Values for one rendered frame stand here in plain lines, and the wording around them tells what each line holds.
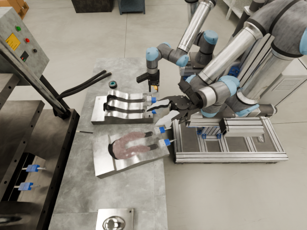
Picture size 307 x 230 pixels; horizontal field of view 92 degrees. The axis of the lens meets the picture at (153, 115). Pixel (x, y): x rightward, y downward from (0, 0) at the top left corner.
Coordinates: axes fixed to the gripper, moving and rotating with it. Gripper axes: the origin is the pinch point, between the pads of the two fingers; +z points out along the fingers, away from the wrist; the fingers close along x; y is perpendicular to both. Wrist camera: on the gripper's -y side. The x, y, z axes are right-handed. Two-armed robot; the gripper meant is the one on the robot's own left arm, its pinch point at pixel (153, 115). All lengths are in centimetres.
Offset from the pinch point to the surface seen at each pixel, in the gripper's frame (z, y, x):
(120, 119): 9, 52, 48
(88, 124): 35, 58, 61
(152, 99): -21, 48, 53
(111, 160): 26, 52, 19
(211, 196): -50, 150, -22
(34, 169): 72, 52, 36
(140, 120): -4, 55, 42
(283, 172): -145, 153, -39
